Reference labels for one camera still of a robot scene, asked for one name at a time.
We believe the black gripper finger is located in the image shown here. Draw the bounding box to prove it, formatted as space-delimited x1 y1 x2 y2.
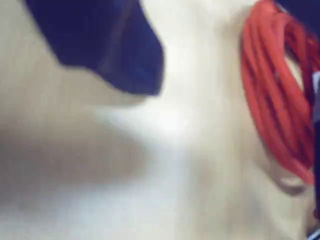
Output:
24 0 165 96
273 0 320 35

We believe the red charging cable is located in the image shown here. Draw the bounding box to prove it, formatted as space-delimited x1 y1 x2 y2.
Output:
239 0 320 186

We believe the black charging cable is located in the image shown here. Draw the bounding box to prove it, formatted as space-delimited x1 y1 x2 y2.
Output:
309 70 320 240

